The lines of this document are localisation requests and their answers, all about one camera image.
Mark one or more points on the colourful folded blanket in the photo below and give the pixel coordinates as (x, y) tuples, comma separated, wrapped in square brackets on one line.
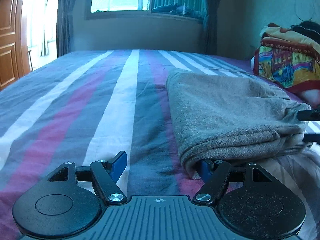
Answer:
[(288, 59)]

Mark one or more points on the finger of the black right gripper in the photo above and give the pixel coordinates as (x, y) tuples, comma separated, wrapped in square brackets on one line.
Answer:
[(310, 115), (312, 137)]

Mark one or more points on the dark curtain right side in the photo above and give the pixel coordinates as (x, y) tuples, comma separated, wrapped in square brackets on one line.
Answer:
[(209, 27)]

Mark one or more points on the grey-brown pants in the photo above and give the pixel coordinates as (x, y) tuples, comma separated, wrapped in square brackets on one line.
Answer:
[(231, 118)]

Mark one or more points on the striped bed sheet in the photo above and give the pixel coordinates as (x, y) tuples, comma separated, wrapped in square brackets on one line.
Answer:
[(91, 105)]

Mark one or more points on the brown wooden door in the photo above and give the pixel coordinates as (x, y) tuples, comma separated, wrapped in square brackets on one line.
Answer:
[(14, 50)]

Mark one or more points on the small stool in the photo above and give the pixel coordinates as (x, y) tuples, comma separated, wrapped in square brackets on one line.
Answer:
[(30, 60)]

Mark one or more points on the dark blue curtain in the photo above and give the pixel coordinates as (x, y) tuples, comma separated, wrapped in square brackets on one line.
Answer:
[(64, 27)]

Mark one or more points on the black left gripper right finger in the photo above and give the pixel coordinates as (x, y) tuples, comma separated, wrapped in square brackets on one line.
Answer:
[(249, 201)]

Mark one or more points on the black garment on blanket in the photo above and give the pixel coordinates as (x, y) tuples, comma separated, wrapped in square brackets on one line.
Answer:
[(309, 29)]

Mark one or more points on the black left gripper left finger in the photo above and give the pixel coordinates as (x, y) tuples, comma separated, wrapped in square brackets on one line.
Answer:
[(70, 200)]

